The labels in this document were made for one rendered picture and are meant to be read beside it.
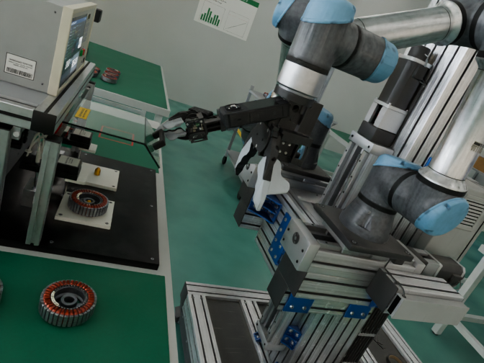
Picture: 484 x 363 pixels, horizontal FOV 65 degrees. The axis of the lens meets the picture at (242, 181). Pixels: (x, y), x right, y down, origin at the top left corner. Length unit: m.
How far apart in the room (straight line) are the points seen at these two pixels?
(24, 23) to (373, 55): 0.74
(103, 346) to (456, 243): 1.23
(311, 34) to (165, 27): 5.81
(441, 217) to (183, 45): 5.77
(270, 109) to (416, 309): 0.76
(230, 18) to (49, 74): 5.60
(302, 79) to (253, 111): 0.09
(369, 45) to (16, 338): 0.83
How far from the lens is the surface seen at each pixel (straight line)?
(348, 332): 1.69
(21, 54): 1.03
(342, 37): 0.64
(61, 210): 1.20
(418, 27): 0.92
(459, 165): 0.98
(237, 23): 6.53
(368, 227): 1.09
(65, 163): 1.15
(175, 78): 6.50
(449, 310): 1.28
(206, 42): 6.47
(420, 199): 0.99
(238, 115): 0.61
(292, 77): 0.63
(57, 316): 0.89
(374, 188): 1.08
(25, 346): 0.87
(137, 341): 0.91
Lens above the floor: 1.41
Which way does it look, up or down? 20 degrees down
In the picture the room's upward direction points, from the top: 22 degrees clockwise
